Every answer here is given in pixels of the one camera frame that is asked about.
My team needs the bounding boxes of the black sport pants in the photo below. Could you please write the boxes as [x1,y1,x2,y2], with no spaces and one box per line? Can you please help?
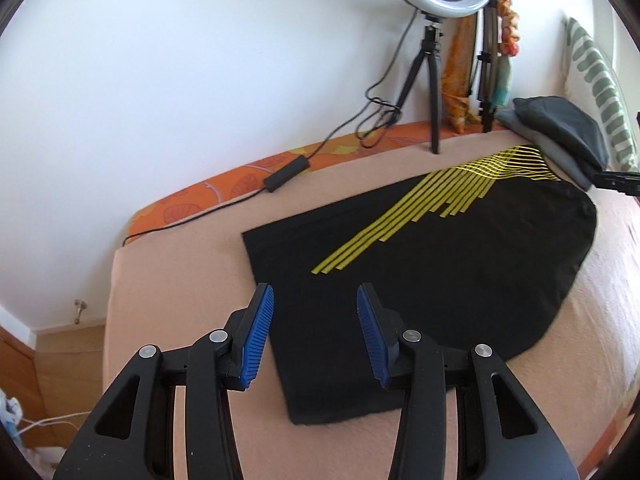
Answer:
[243,145,597,425]

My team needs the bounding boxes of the folded black tripod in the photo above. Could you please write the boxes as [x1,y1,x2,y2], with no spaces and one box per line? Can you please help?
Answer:
[477,0,499,132]

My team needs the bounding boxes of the black ring light cable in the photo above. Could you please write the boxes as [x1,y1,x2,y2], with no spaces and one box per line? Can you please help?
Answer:
[122,0,442,247]

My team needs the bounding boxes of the black tripod stand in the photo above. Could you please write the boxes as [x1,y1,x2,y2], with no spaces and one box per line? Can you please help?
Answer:
[375,13,446,155]

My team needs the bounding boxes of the pink bed blanket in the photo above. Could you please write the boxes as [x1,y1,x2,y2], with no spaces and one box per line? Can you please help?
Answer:
[104,130,639,479]

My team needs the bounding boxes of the folded dark grey garment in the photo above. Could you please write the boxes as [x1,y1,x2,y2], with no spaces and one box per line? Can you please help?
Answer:
[496,96,608,191]

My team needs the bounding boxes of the green white patterned pillow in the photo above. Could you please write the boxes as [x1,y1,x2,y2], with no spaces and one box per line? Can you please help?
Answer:
[563,18,639,172]

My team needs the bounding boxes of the orange floral fabric bundle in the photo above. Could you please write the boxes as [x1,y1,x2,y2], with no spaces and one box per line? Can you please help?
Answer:
[442,0,520,134]

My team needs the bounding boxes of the metal door stopper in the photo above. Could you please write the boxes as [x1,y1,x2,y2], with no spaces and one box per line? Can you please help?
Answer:
[74,299,88,325]

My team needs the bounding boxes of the white clip desk lamp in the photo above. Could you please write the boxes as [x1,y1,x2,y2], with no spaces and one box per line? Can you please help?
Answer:
[0,390,23,445]

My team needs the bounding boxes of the orange floral bed sheet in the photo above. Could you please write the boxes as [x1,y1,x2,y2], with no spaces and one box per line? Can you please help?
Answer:
[122,119,509,247]

